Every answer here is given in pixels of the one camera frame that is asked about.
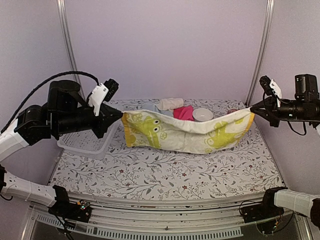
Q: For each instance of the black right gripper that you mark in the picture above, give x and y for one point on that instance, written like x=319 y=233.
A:
x=271 y=114

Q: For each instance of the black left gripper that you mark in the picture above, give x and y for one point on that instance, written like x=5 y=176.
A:
x=106 y=119

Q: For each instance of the green crocodile pattern towel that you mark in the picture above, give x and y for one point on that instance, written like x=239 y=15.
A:
x=145 y=128

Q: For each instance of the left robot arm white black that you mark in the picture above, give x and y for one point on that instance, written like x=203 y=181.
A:
x=55 y=197

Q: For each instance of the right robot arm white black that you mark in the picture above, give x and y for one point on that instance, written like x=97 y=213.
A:
x=276 y=200

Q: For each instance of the red white patterned ball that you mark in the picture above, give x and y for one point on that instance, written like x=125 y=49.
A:
x=230 y=111

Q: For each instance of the white plastic basket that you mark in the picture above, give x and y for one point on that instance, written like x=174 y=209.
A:
x=86 y=144

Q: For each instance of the light blue towel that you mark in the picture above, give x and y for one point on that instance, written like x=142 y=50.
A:
x=152 y=107

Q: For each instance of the floral patterned table mat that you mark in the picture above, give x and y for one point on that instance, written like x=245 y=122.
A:
x=142 y=173

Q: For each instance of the cream rolled towel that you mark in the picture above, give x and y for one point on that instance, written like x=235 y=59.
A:
x=170 y=103

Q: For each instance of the white ceramic bowl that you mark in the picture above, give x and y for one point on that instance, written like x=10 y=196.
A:
x=202 y=115

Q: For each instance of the pink towel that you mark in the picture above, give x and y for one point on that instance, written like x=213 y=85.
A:
x=184 y=113

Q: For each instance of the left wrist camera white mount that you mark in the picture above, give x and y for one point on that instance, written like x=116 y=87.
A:
x=103 y=92

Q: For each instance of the right aluminium frame post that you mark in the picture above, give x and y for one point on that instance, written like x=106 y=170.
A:
x=267 y=24

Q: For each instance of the aluminium frame post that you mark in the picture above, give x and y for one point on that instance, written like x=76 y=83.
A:
x=62 y=13
x=267 y=24

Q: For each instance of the aluminium front rail base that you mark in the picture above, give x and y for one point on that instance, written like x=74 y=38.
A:
x=203 y=219

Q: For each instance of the left aluminium frame post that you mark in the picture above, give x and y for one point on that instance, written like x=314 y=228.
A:
x=62 y=13

